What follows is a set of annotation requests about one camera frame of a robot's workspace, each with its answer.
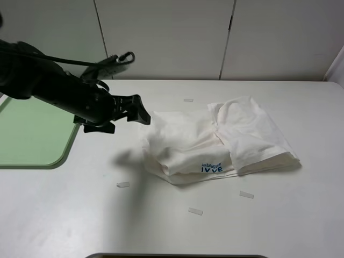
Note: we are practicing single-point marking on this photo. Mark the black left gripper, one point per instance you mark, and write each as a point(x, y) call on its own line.
point(98, 112)

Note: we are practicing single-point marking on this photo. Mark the white short sleeve shirt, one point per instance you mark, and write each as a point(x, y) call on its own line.
point(224, 140)

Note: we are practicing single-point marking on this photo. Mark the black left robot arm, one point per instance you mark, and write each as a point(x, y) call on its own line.
point(73, 86)

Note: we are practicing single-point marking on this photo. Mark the green plastic tray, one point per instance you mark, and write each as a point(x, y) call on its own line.
point(34, 134)

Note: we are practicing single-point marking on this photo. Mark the clear tape marker front left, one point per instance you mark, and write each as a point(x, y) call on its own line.
point(123, 184)

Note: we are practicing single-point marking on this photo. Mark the clear tape marker front centre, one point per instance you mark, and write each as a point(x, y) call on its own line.
point(195, 211)

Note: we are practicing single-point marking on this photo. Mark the clear tape marker front right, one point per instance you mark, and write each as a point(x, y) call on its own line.
point(246, 195)

